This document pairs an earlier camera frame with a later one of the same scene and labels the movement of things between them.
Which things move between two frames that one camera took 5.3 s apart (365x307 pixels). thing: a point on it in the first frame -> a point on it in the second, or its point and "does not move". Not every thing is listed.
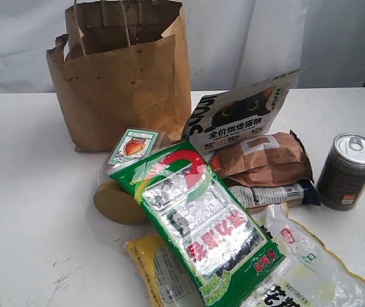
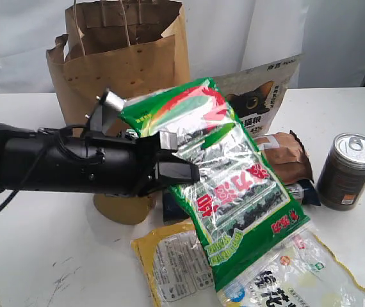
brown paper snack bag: [270, 160] does not move
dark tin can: [346, 169] does not move
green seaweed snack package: [206, 229] -> [236, 208]
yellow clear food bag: [171, 284] does not move
